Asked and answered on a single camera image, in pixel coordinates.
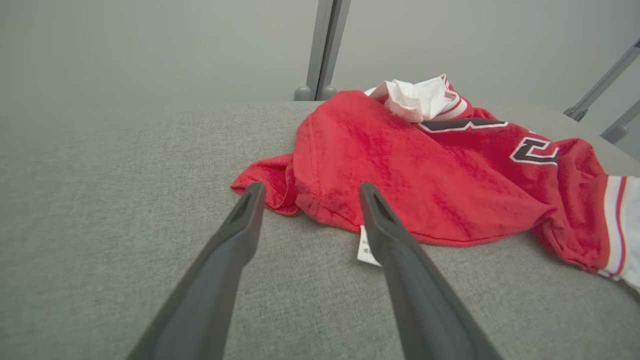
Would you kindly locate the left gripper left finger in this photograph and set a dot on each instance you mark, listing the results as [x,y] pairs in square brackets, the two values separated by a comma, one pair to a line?
[215,285]

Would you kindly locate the grey cylindrical post foot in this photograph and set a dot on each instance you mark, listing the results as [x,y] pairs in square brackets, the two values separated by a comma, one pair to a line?
[302,94]
[329,93]

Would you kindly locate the grey partition post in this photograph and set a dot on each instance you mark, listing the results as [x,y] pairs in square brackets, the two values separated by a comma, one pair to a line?
[327,45]

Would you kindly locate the red white jersey top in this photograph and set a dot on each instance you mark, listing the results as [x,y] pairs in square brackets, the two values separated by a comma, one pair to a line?
[425,175]

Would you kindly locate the grey slanted metal bar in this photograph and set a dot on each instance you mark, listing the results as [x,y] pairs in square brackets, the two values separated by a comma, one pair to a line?
[605,80]
[622,125]

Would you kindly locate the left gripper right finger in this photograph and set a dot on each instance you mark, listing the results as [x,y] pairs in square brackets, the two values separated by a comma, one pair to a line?
[420,305]

